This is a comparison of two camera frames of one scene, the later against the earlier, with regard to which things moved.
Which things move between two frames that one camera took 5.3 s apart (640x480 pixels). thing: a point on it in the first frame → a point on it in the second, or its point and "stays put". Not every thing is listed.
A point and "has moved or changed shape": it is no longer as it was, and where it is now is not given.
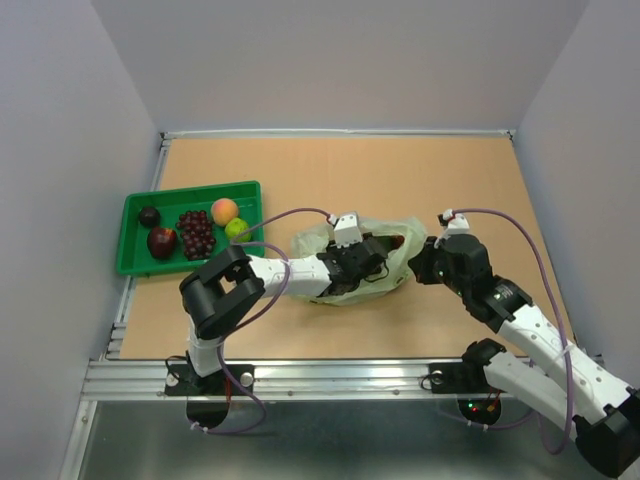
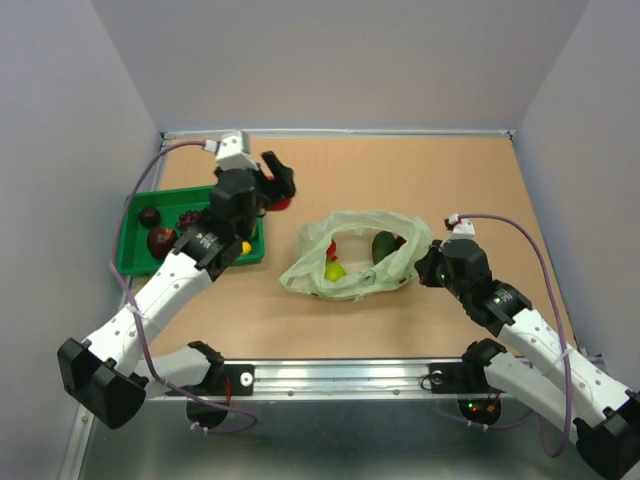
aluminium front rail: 291,379 stays put
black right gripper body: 433,268 stays put
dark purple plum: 149,216 stays put
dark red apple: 161,242 stays put
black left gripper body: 338,252 → 258,211
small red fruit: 398,241 has moved or changed shape
